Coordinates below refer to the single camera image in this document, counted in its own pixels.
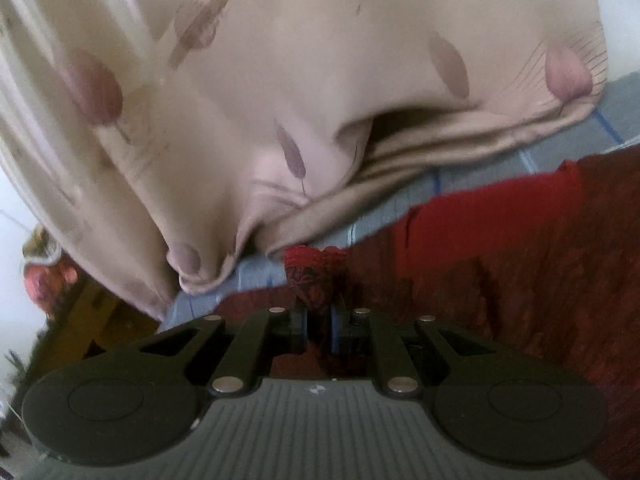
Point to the red orange ornament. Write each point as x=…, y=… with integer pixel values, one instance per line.
x=47, y=272

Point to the dark red knitted garment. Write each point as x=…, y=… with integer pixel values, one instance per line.
x=500, y=280

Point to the beige floral quilt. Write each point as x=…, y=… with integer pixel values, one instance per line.
x=280, y=80

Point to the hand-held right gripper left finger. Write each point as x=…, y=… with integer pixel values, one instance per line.
x=299, y=327

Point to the wooden furniture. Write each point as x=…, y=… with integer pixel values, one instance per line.
x=85, y=315

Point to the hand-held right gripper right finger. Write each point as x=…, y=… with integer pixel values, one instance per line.
x=334, y=331

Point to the grey plaid bed sheet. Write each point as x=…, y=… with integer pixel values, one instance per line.
x=480, y=170

